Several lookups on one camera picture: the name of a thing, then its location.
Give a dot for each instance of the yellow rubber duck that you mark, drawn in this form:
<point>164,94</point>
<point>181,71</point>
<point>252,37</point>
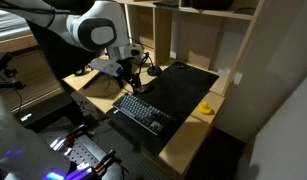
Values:
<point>204,108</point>

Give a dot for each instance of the black computer mouse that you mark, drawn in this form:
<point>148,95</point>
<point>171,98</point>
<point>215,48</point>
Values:
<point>144,88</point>

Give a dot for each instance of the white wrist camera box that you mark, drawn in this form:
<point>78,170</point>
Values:
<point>106,66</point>

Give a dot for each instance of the flat black item on shelf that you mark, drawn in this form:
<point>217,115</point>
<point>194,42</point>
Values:
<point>167,3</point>

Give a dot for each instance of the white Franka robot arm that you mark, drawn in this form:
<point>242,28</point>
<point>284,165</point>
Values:
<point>99,35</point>

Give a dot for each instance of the light wooden shelf unit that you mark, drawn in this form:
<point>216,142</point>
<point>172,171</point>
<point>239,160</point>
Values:
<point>199,36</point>

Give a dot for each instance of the black box with white label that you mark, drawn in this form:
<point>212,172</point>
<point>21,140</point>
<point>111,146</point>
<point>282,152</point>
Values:
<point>43,110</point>

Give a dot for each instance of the light wooden desk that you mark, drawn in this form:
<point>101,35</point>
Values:
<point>193,140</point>

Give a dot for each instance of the black desk mat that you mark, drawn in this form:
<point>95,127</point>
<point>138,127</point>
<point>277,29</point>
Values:
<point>173,100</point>

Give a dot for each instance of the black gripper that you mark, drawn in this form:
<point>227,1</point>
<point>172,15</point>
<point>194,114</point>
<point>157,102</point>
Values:
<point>127,68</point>

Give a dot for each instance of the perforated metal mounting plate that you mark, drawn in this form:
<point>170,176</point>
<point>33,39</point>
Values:
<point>80,150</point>

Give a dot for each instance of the black camera on tripod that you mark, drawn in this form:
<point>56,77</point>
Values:
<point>1,65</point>

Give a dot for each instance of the red and black clamp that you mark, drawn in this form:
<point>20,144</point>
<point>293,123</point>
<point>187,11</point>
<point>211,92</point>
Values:
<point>104,161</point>
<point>73,132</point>

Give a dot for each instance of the black bag on shelf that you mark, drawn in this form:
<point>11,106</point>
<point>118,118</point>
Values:
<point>211,3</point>

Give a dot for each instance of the black and grey keyboard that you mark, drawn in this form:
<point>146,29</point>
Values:
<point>142,113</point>

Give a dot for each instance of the black round-base gooseneck stand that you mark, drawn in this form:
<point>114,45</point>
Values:
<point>154,70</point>

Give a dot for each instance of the white paper tag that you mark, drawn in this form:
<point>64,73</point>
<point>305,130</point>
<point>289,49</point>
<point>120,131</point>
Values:
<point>238,78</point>

